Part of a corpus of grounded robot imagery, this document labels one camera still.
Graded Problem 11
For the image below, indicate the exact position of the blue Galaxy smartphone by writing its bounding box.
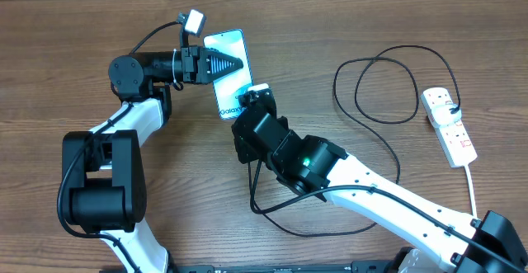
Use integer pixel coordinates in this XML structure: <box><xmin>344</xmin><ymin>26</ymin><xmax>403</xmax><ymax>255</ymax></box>
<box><xmin>203</xmin><ymin>29</ymin><xmax>252</xmax><ymax>120</ymax></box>

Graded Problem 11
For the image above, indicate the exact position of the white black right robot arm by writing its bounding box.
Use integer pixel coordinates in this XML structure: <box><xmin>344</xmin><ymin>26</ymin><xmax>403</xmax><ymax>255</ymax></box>
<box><xmin>232</xmin><ymin>86</ymin><xmax>527</xmax><ymax>272</ymax></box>

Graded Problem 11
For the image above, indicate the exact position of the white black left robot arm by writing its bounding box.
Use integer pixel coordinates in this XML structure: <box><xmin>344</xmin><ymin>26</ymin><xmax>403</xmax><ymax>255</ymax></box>
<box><xmin>57</xmin><ymin>45</ymin><xmax>249</xmax><ymax>272</ymax></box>

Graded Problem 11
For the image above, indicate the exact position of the white charger plug adapter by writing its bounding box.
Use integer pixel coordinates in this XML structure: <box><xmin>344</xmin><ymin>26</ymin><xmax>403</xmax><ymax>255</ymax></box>
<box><xmin>427</xmin><ymin>103</ymin><xmax>462</xmax><ymax>128</ymax></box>

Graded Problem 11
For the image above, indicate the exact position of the white power strip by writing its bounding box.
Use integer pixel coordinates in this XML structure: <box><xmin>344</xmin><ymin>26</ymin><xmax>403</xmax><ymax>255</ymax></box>
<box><xmin>421</xmin><ymin>87</ymin><xmax>478</xmax><ymax>167</ymax></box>

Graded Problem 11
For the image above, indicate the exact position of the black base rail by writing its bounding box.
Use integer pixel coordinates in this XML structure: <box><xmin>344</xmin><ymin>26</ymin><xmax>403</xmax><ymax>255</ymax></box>
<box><xmin>176</xmin><ymin>260</ymin><xmax>393</xmax><ymax>273</ymax></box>

